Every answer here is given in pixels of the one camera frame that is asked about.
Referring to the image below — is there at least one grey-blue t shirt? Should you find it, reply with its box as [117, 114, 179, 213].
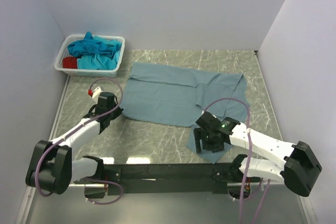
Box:
[122, 61, 249, 164]

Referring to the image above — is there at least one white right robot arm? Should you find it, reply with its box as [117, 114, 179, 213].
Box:
[195, 112, 322, 197]

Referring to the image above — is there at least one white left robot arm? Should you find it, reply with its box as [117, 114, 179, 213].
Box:
[25, 91, 123, 197]

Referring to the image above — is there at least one light blue t shirt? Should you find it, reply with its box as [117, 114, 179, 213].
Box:
[77, 54, 119, 70]

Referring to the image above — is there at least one red garment in basket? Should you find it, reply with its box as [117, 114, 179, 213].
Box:
[62, 57, 78, 69]

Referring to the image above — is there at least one bright blue t shirt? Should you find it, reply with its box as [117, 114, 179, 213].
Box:
[67, 32, 122, 58]

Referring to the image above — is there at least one white plastic laundry basket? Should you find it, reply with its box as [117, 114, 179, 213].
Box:
[54, 34, 125, 78]

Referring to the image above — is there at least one black base crossbar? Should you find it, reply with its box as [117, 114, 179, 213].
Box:
[73, 163, 260, 198]

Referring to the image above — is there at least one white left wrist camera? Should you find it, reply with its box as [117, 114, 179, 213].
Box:
[88, 86, 103, 103]

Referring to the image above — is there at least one aluminium rail frame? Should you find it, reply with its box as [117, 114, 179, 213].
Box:
[27, 162, 305, 188]

